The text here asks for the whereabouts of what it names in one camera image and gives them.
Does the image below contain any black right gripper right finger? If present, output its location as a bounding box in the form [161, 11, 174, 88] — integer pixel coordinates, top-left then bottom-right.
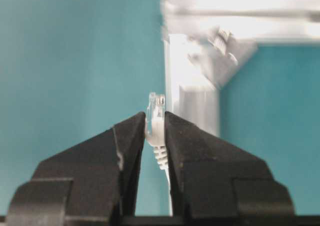
[164, 112, 295, 218]

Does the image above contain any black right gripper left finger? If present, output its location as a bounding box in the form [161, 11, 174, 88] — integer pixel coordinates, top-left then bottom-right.
[5, 112, 146, 225]

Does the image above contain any white ethernet cable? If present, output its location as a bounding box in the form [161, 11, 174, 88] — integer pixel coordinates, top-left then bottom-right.
[144, 92, 174, 216]

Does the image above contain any square aluminium extrusion frame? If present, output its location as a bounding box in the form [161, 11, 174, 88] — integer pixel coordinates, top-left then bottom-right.
[161, 0, 320, 136]

